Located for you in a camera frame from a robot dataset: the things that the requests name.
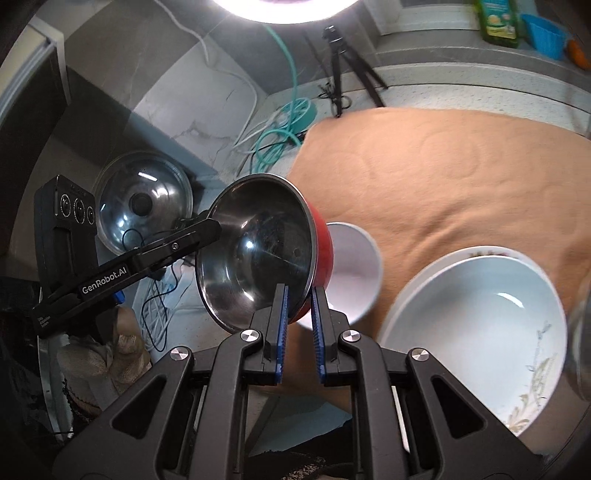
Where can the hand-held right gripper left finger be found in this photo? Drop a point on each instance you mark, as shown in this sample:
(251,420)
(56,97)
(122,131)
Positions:
(281,334)

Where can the tan blanket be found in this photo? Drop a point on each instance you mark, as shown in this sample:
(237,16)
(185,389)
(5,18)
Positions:
(438,175)

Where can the light blue bowl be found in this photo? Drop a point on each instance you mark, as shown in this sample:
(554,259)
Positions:
(355,272)

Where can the person's left forearm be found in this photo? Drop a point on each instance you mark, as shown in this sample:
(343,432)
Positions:
(81,406)

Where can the stainless steel bowl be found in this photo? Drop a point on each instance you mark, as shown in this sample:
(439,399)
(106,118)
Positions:
(582,341)

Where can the green dish soap bottle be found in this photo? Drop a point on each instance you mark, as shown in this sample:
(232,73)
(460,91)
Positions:
(498,23)

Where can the blue plastic container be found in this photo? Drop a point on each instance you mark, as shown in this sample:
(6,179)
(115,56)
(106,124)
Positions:
(547,37)

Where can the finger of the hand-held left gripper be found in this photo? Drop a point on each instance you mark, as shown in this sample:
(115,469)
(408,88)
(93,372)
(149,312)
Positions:
(184,240)

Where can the person's left hand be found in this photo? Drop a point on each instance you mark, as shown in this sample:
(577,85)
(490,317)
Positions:
(124,355)

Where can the white plate with leaf print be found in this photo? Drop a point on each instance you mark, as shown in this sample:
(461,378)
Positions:
(475,332)

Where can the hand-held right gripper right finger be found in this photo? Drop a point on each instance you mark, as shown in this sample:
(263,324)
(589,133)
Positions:
(318,339)

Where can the glass pot lid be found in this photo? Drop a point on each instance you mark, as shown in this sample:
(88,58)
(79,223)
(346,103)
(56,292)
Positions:
(138,203)

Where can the black tripod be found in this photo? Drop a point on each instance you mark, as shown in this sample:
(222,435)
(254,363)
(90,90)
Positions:
(337,69)

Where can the red steel bowl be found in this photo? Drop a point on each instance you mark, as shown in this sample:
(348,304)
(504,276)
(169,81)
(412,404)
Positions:
(258,249)

